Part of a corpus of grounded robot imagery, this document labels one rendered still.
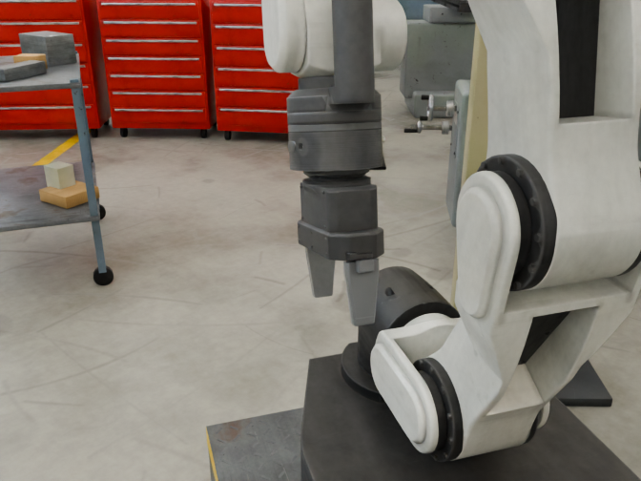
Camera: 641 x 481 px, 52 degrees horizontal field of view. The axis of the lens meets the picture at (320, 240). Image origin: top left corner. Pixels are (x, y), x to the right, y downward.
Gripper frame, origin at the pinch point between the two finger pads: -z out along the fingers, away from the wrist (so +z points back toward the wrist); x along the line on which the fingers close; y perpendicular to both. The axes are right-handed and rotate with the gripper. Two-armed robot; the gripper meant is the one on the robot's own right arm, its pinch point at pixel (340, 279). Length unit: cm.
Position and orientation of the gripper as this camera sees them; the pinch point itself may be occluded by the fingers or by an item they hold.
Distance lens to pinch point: 64.6
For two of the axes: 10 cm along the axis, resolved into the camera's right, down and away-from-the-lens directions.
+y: 9.4, -1.0, 3.3
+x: 3.4, 1.6, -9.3
